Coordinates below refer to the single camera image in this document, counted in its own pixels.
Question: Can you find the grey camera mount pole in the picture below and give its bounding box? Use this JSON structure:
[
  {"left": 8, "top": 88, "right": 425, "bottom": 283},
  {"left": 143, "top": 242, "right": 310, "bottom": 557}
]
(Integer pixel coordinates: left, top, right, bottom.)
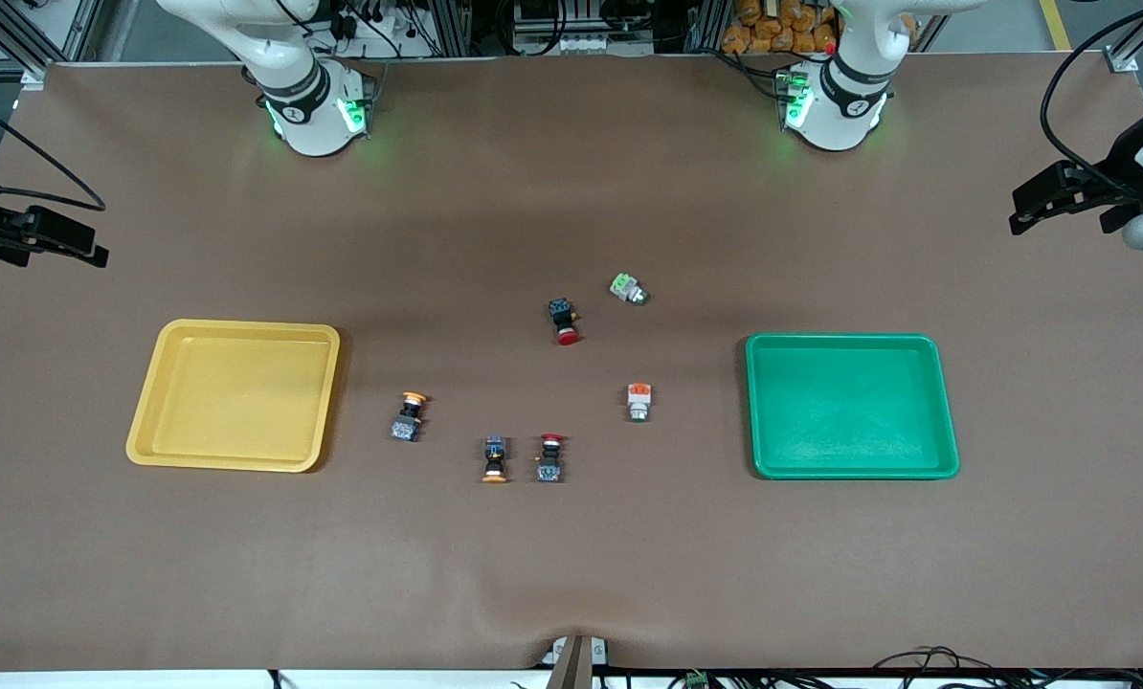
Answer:
[{"left": 543, "top": 633, "right": 611, "bottom": 689}]

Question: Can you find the green plastic tray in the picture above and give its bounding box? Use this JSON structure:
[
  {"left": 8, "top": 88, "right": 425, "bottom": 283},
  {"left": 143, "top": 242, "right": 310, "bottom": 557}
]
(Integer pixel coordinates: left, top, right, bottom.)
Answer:
[{"left": 745, "top": 332, "right": 961, "bottom": 480}]

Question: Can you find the red mushroom button blue base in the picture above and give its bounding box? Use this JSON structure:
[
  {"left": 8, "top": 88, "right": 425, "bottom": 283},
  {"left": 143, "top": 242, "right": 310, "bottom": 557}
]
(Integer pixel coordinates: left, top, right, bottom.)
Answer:
[{"left": 535, "top": 433, "right": 567, "bottom": 484}]

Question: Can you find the yellow mushroom button grey base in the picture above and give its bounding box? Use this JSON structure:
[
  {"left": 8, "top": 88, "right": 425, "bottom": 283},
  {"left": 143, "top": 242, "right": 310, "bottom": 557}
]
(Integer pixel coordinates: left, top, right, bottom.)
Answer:
[{"left": 389, "top": 391, "right": 429, "bottom": 443}]

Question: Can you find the red mushroom button black housing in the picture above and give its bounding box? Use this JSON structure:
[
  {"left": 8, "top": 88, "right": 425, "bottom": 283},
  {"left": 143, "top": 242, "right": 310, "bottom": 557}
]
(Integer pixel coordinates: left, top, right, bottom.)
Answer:
[{"left": 548, "top": 298, "right": 582, "bottom": 346}]

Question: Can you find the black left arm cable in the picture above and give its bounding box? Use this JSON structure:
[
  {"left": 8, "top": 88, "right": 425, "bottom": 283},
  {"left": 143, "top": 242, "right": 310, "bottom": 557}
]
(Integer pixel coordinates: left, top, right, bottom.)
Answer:
[{"left": 1041, "top": 0, "right": 1143, "bottom": 178}]

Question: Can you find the black cable bundle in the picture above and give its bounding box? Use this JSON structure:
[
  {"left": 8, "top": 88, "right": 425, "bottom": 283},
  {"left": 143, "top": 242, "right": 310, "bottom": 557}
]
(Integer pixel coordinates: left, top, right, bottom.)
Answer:
[{"left": 873, "top": 646, "right": 1143, "bottom": 689}]

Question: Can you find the pile of orange bags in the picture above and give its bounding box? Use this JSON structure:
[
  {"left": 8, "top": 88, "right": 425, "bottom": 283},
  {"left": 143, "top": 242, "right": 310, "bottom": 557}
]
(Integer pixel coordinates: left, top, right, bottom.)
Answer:
[{"left": 720, "top": 0, "right": 840, "bottom": 55}]

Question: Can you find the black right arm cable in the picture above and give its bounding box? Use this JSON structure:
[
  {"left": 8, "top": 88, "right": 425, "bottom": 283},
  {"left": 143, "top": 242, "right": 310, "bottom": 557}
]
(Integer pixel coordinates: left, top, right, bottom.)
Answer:
[{"left": 0, "top": 91, "right": 106, "bottom": 211}]

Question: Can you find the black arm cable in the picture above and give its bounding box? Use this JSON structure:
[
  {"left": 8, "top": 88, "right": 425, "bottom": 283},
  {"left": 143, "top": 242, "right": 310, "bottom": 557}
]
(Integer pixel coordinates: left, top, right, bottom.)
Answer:
[
  {"left": 0, "top": 91, "right": 106, "bottom": 211},
  {"left": 1041, "top": 0, "right": 1143, "bottom": 178}
]

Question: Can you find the brown table cover sheet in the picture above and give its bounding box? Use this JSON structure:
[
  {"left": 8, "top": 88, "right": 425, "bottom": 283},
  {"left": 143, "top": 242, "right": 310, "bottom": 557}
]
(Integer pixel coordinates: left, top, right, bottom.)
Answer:
[{"left": 0, "top": 53, "right": 1143, "bottom": 673}]

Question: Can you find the yellow plastic tray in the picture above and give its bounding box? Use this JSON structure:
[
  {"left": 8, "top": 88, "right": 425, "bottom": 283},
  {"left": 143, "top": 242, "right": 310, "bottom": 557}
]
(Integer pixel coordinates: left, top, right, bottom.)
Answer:
[{"left": 125, "top": 319, "right": 342, "bottom": 474}]

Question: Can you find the white power strip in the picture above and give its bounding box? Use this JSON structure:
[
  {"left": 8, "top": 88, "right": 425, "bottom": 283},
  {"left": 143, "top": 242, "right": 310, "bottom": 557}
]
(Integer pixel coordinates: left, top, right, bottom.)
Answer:
[{"left": 549, "top": 32, "right": 635, "bottom": 55}]

